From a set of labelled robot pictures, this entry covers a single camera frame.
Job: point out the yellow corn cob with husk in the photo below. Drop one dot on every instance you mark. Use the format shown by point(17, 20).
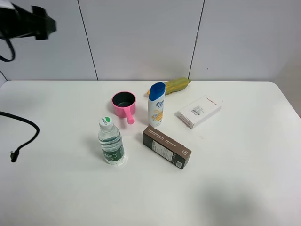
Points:
point(176, 85)

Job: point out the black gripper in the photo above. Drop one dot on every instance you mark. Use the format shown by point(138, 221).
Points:
point(16, 22)

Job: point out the white flat cardboard box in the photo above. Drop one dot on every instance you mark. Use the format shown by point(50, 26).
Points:
point(199, 111)

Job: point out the white blue-capped shampoo bottle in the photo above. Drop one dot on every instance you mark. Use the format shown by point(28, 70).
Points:
point(156, 103)

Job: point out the pink toy saucepan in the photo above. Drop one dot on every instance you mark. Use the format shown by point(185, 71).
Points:
point(124, 104)

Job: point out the brown rectangular carton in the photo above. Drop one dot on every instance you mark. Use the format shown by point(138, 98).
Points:
point(166, 147)

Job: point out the green-label water bottle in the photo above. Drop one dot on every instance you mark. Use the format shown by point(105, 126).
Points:
point(110, 140)

